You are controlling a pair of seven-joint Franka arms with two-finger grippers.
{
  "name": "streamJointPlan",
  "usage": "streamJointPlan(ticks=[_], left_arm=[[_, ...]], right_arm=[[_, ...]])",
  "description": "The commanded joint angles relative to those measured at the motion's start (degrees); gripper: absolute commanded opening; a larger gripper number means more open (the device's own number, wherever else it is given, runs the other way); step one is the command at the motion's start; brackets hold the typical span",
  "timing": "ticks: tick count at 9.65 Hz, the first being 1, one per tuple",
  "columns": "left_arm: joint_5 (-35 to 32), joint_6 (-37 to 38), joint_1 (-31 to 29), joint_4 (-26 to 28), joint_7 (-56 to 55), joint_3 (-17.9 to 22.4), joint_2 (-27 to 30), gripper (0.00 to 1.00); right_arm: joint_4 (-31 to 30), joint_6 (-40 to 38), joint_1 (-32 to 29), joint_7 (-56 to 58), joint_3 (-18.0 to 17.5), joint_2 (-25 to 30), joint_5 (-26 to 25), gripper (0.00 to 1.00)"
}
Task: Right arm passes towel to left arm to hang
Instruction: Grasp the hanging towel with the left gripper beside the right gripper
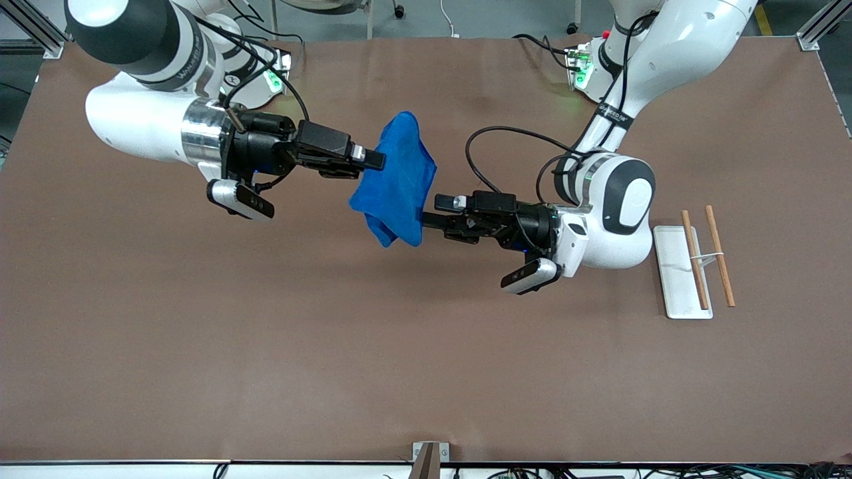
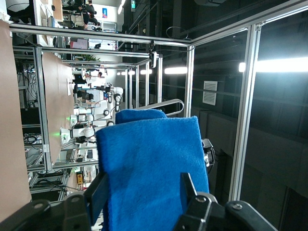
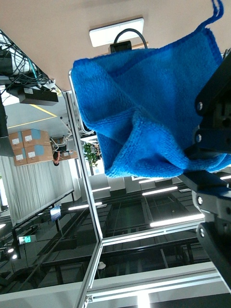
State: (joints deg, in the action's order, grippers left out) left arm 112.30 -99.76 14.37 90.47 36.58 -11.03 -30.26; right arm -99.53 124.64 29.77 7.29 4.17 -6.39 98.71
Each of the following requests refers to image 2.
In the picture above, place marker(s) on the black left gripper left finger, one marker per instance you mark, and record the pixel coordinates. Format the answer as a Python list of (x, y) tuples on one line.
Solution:
[(96, 197)]

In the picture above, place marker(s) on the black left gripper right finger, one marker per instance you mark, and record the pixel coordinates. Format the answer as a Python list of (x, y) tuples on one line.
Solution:
[(199, 211)]

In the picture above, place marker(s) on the blue microfibre towel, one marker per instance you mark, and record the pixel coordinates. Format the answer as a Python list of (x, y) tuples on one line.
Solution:
[(151, 168)]

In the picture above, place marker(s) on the yellow emergency stop box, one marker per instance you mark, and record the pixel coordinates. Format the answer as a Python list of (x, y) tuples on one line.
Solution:
[(79, 178)]

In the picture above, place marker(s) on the brown covered workbench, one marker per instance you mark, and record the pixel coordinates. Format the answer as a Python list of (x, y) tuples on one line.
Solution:
[(56, 108)]

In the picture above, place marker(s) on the white paper sheet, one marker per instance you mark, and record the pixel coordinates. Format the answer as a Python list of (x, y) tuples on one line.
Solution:
[(69, 86)]

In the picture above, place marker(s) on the person in white shirt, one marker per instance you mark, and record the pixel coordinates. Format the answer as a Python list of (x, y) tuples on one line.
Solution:
[(92, 78)]

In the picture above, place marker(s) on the ceiling light strip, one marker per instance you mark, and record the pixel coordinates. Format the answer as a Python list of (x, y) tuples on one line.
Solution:
[(276, 65), (175, 70)]

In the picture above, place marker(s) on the blue poster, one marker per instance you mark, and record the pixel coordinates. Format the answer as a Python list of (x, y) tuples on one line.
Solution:
[(105, 12)]

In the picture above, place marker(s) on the green exit sign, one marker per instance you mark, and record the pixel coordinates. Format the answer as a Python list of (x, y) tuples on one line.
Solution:
[(133, 4)]

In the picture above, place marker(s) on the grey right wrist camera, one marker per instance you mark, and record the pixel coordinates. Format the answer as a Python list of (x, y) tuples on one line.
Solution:
[(207, 144)]

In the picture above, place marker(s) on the aluminium cell frame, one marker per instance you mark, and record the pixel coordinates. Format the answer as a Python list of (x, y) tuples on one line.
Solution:
[(245, 120)]

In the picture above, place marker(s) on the white curved rail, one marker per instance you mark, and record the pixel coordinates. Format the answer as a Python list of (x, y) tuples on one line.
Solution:
[(178, 102)]

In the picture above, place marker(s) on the white wall vent grille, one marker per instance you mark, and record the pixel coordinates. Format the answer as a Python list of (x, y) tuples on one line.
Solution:
[(209, 98), (210, 85)]

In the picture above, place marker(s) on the white overhead camera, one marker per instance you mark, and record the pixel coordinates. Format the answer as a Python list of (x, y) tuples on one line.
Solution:
[(154, 60)]

